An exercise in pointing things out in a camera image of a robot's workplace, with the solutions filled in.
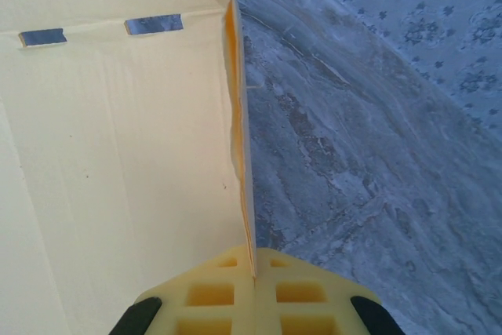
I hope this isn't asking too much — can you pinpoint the cream lattice right gripper right finger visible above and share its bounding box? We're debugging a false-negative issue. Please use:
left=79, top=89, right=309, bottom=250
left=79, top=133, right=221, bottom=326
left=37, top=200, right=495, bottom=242
left=253, top=247, right=406, bottom=335

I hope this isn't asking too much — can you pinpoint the yellow paper box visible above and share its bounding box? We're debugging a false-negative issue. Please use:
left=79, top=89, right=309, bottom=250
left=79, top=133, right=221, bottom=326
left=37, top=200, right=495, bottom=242
left=0, top=0, right=260, bottom=335

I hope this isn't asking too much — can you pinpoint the cream lattice right gripper left finger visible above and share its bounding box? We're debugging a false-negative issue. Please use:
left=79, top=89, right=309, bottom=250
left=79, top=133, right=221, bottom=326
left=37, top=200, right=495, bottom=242
left=109, top=244, right=256, bottom=335

